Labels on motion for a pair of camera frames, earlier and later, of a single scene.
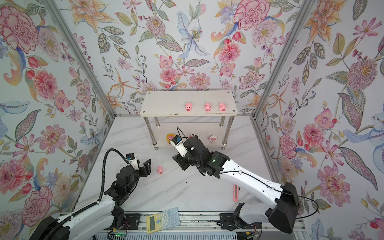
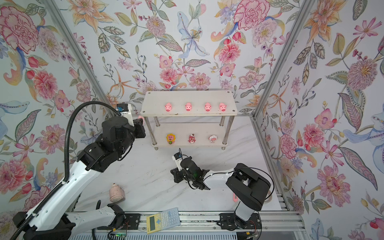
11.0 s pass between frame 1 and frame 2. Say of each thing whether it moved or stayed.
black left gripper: moved
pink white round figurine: stayed
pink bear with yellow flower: stayed
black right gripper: moved
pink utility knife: stayed
